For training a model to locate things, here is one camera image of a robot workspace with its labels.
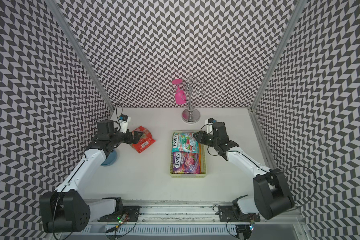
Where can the blue bowl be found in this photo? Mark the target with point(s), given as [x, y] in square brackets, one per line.
[112, 157]

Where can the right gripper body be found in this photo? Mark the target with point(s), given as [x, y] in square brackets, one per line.
[208, 139]

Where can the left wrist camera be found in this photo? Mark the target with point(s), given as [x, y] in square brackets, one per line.
[124, 122]

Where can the purple Fox's berries bag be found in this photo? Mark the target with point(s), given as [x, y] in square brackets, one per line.
[186, 163]

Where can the teal mint bag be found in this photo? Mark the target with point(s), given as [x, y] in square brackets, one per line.
[185, 142]

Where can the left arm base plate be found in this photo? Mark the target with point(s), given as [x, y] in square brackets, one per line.
[131, 214]

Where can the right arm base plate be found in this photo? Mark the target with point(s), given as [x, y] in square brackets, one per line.
[232, 213]

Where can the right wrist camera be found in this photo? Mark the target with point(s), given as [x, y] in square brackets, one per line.
[209, 128]

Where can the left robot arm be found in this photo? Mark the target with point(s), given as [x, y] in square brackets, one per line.
[64, 210]

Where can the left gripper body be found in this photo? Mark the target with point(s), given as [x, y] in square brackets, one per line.
[126, 138]

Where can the red 100 candy bag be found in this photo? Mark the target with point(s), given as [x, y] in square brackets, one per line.
[145, 141]

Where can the light green plastic basket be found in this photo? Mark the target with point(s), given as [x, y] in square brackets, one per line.
[202, 159]

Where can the pink plastic wine glass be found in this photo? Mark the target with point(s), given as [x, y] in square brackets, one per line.
[180, 96]

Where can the aluminium front rail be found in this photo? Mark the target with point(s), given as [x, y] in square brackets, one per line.
[203, 213]

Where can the chrome glass holder stand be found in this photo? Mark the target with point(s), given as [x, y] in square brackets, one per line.
[193, 88]

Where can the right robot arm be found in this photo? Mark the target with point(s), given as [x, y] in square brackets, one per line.
[271, 193]

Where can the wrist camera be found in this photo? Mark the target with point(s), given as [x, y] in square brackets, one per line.
[124, 122]
[209, 128]

